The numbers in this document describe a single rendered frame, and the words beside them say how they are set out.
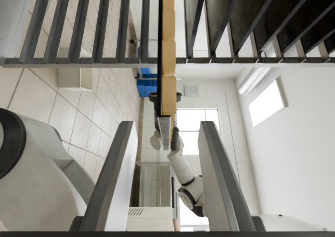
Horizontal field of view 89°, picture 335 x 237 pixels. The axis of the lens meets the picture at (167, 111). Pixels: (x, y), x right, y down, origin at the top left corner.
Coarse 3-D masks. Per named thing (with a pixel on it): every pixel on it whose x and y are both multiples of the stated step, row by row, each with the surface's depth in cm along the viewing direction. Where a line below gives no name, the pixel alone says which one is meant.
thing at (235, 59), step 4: (228, 24) 71; (228, 28) 71; (228, 32) 71; (228, 36) 71; (232, 40) 67; (232, 44) 66; (232, 48) 66; (232, 52) 66; (232, 56) 66; (236, 56) 68; (232, 60) 66; (236, 60) 67
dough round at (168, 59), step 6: (162, 42) 24; (168, 42) 23; (174, 42) 24; (162, 48) 23; (168, 48) 23; (174, 48) 23; (162, 54) 23; (168, 54) 23; (174, 54) 23; (162, 60) 23; (168, 60) 23; (174, 60) 23; (162, 66) 24; (168, 66) 23; (174, 66) 24; (162, 72) 25; (168, 72) 24; (174, 72) 25
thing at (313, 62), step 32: (0, 64) 67; (32, 64) 67; (64, 64) 67; (96, 64) 67; (128, 64) 67; (192, 64) 68; (224, 64) 68; (256, 64) 68; (288, 64) 68; (320, 64) 68
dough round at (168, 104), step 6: (162, 78) 22; (168, 78) 22; (174, 78) 22; (162, 84) 21; (168, 84) 21; (174, 84) 21; (162, 90) 21; (168, 90) 21; (174, 90) 21; (162, 96) 21; (168, 96) 21; (174, 96) 21; (162, 102) 22; (168, 102) 21; (174, 102) 21; (162, 108) 22; (168, 108) 22; (174, 108) 22
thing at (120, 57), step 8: (128, 0) 76; (120, 8) 72; (128, 8) 75; (120, 16) 71; (128, 16) 74; (120, 24) 71; (120, 32) 71; (120, 40) 70; (120, 48) 69; (120, 56) 68
